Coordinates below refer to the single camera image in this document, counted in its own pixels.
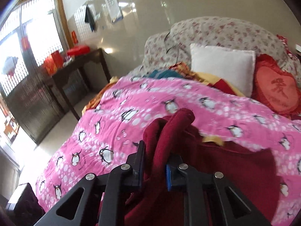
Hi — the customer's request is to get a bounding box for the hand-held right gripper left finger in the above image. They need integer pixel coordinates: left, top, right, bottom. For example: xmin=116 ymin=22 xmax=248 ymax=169
xmin=33 ymin=140 xmax=146 ymax=226

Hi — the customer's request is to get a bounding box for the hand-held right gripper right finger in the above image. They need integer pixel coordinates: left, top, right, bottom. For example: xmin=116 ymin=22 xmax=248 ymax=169
xmin=166 ymin=153 xmax=273 ymax=226

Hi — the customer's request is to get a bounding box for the dark red sweater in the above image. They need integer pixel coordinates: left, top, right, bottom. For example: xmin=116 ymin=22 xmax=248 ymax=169
xmin=123 ymin=108 xmax=281 ymax=226

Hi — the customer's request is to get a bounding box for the pink penguin print blanket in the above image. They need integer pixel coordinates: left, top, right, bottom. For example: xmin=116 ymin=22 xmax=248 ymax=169
xmin=35 ymin=76 xmax=301 ymax=226

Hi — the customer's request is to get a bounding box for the teal cloth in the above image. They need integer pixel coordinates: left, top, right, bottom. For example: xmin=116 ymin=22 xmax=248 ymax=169
xmin=148 ymin=69 xmax=186 ymax=79

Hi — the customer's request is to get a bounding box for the dark wooden table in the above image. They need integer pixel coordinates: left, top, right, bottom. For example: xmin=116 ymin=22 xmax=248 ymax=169
xmin=46 ymin=48 xmax=111 ymax=121

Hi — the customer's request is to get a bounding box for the dark storage box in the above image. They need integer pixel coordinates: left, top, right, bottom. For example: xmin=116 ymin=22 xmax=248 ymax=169
xmin=7 ymin=182 xmax=45 ymax=217

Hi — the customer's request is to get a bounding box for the white pillow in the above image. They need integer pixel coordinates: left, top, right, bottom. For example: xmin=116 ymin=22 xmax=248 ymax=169
xmin=189 ymin=43 xmax=256 ymax=97

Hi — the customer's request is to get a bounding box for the dark wooden lattice door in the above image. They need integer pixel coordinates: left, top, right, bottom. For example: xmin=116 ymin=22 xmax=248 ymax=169
xmin=0 ymin=0 xmax=71 ymax=146

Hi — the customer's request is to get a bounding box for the flat red box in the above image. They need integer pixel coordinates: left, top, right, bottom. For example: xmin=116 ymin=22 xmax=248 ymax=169
xmin=66 ymin=45 xmax=90 ymax=56

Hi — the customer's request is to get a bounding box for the red gift bag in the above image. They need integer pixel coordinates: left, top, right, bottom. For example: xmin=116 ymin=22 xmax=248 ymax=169
xmin=43 ymin=50 xmax=63 ymax=76

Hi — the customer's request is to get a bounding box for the red heart-shaped cushion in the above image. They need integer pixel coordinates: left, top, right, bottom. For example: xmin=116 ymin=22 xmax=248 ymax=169
xmin=250 ymin=54 xmax=301 ymax=116

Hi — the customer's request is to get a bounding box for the floral upholstered headboard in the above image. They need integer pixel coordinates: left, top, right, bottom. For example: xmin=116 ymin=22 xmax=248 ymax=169
xmin=142 ymin=16 xmax=301 ymax=76

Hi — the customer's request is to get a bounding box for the dark hanging cloth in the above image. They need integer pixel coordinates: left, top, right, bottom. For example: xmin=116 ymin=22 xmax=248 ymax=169
xmin=85 ymin=5 xmax=96 ymax=32

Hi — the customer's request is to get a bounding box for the red patterned cloth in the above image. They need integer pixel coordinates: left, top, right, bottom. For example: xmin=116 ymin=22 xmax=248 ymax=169
xmin=276 ymin=34 xmax=301 ymax=60

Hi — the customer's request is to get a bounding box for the white wall calendar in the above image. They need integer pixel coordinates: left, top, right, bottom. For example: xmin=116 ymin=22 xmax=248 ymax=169
xmin=103 ymin=0 xmax=124 ymax=23

